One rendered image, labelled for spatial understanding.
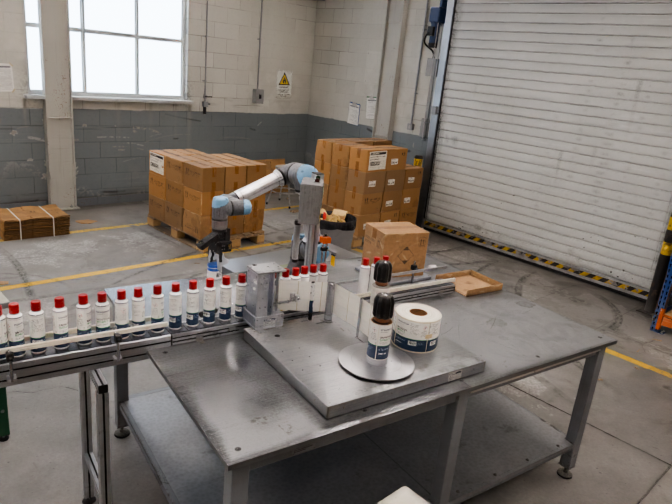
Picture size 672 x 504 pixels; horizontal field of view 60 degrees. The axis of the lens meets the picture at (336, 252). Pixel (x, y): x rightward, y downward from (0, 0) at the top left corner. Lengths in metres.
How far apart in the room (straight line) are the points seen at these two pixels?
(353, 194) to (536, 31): 2.68
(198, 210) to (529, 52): 4.02
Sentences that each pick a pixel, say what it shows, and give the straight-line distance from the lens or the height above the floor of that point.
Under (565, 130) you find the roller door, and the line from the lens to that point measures 6.89.
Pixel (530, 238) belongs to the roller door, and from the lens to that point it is 7.14.
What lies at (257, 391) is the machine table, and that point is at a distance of 2.23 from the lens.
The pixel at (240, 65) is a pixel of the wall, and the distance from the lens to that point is 8.88.
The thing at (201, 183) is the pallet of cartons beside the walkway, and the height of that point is 0.74.
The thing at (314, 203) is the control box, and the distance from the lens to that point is 2.68.
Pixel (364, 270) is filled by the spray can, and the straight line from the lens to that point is 2.95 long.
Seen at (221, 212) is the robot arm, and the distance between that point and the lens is 2.81.
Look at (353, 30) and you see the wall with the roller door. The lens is 9.09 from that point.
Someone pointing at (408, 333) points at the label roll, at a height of 0.96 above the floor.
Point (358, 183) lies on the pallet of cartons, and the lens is 6.62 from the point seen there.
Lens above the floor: 2.00
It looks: 18 degrees down
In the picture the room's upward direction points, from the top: 6 degrees clockwise
